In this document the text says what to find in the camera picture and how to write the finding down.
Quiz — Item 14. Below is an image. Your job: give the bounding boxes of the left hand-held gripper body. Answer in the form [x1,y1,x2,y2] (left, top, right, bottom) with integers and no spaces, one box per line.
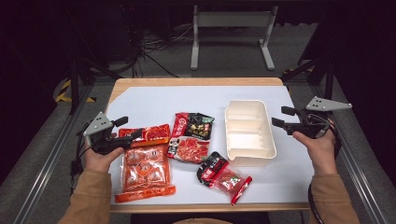
[82,111,134,156]

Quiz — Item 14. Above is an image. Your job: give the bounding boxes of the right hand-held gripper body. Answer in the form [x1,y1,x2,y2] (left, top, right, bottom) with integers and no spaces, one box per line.
[284,95,354,140]

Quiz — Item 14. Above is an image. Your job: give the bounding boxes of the white divided plastic box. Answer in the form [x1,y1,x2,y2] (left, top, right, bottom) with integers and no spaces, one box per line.
[223,99,277,168]

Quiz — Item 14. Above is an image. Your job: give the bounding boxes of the orange packet with clear window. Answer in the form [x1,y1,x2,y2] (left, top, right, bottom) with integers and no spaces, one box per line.
[114,123,177,204]

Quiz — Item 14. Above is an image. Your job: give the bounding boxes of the person's right hand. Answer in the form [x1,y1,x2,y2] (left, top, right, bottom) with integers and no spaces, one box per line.
[291,119,339,177]

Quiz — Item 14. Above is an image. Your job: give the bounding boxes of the person's left hand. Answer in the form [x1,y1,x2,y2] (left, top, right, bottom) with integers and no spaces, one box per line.
[83,147,125,174]

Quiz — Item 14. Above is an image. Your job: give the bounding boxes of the black tripod stand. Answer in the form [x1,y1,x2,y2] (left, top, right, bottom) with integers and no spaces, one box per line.
[65,8,123,117]
[280,6,339,101]

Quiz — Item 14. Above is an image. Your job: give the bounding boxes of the white table mat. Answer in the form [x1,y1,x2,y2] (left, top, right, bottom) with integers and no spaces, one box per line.
[106,85,316,206]

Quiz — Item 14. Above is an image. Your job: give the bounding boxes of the small black and red packet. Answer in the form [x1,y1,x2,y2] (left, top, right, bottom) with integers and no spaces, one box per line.
[196,150,253,206]

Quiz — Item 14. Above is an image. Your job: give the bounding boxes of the wooden table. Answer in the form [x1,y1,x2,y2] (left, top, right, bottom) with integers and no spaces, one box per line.
[105,77,313,215]

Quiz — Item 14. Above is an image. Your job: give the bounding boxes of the white metal stand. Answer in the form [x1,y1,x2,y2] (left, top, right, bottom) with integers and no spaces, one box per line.
[190,4,279,72]

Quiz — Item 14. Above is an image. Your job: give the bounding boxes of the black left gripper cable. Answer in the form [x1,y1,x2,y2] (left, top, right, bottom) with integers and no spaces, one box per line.
[70,122,92,195]

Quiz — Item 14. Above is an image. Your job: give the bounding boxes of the aluminium rail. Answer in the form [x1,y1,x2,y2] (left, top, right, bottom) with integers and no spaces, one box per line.
[329,106,391,224]
[11,83,95,224]

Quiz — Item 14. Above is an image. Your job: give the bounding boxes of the tangle of black floor cables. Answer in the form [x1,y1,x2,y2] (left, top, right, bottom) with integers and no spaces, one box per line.
[122,4,194,79]

